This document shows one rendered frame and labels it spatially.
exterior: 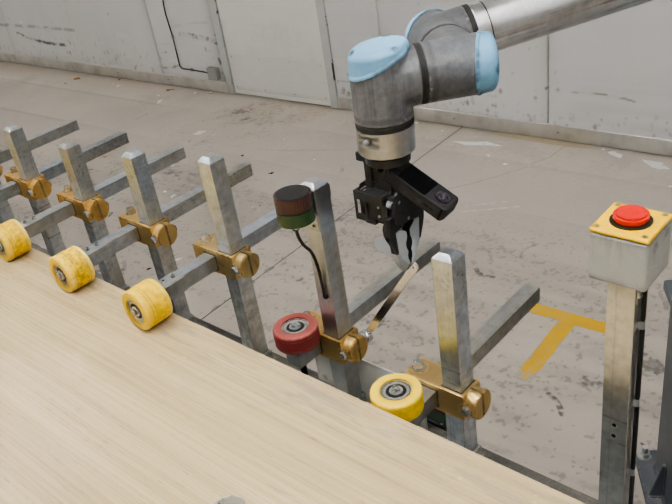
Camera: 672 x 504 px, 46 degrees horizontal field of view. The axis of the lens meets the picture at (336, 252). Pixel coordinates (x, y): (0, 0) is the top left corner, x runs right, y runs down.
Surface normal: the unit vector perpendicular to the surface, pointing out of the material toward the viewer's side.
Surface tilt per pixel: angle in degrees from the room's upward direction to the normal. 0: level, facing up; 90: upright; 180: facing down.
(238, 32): 90
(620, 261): 90
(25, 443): 0
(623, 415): 90
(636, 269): 90
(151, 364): 0
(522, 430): 0
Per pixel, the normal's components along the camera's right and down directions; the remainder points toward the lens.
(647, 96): -0.61, 0.47
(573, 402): -0.14, -0.85
